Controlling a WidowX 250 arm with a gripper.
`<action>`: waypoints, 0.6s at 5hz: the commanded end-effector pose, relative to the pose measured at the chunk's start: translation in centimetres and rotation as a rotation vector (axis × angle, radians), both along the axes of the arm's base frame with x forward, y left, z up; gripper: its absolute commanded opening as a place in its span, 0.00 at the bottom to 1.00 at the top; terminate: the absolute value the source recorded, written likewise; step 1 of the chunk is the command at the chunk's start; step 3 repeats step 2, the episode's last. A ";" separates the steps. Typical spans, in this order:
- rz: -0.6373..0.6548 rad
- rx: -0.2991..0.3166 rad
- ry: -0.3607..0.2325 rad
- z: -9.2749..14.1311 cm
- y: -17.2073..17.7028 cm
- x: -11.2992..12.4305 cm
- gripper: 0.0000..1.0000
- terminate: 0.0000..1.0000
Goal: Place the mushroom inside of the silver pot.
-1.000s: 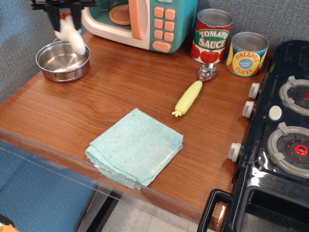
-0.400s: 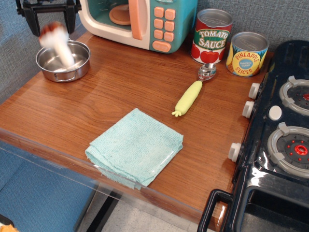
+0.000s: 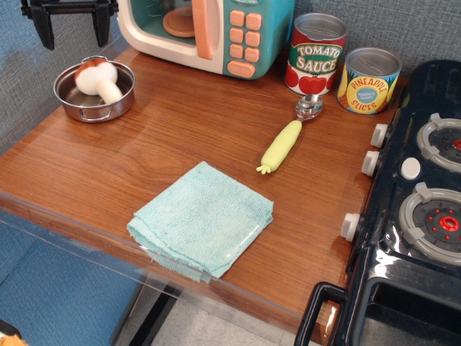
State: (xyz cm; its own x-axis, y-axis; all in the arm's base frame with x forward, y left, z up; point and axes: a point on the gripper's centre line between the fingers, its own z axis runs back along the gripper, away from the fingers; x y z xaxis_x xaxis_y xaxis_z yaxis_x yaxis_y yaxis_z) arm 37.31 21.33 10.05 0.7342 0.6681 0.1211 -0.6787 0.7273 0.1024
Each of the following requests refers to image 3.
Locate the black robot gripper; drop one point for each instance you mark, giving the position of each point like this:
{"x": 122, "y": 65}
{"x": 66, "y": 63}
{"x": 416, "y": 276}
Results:
{"x": 41, "y": 11}

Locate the plush white brown mushroom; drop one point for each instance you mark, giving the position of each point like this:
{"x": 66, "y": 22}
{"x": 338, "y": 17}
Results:
{"x": 98, "y": 76}

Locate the stainless steel pot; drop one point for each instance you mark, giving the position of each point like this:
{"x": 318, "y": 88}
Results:
{"x": 92, "y": 109}

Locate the toy microwave teal cream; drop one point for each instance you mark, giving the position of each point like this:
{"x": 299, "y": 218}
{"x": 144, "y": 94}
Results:
{"x": 240, "y": 39}

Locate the light teal folded cloth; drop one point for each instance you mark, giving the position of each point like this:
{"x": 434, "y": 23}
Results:
{"x": 200, "y": 225}

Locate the tomato sauce can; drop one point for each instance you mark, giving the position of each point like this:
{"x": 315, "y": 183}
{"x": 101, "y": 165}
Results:
{"x": 317, "y": 44}

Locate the pineapple slices can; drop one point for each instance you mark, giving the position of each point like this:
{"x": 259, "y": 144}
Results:
{"x": 368, "y": 80}

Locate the orange plush object corner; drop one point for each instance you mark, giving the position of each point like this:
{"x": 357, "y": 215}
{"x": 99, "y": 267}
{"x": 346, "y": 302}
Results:
{"x": 12, "y": 340}

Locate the dark toy stove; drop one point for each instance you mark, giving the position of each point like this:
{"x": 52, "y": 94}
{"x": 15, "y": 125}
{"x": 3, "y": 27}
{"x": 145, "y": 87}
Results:
{"x": 403, "y": 284}

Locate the spoon with yellow-green handle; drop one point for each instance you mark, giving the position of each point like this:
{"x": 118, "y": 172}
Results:
{"x": 307, "y": 108}

